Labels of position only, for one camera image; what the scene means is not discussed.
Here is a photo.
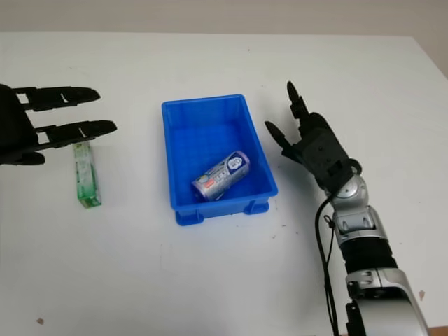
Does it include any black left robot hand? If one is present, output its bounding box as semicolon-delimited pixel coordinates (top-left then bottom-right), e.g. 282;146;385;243
0;83;118;167

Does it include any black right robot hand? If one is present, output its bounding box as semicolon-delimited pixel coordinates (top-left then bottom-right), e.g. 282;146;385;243
264;80;337;169

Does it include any green rectangular box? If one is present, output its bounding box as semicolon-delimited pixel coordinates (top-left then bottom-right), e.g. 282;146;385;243
72;141;104;209

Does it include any purple printed gum bottle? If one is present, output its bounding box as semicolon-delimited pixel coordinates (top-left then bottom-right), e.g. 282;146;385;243
190;150;251;202

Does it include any blue plastic tray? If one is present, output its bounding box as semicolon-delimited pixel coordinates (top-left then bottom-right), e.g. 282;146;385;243
161;93;279;227

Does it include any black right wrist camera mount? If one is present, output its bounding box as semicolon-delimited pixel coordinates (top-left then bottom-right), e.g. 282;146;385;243
302;128;363;195

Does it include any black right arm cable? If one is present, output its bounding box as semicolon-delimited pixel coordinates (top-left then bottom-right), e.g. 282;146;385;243
314;196;343;336

